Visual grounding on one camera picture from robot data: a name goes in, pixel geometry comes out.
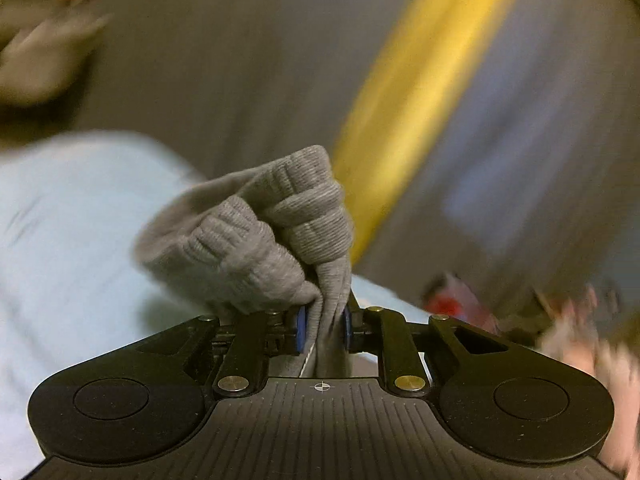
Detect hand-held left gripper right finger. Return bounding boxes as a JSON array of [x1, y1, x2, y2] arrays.
[[340, 290, 507, 397]]

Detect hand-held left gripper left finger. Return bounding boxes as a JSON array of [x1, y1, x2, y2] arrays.
[[135, 307, 308, 397]]

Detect grey sweatpants with white drawstring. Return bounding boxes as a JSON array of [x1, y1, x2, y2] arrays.
[[132, 145, 357, 379]]

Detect red object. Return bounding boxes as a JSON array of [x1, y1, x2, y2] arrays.
[[422, 272, 493, 333]]

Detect light blue printed bed sheet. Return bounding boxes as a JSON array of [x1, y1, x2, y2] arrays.
[[0, 130, 433, 480]]

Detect yellow curtain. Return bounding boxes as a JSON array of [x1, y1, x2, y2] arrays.
[[331, 0, 533, 267]]

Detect pink soft object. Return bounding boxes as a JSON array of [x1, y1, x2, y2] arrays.
[[537, 282, 640, 473]]

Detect grey curtain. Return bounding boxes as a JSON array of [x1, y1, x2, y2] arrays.
[[350, 0, 640, 321], [75, 0, 441, 181]]

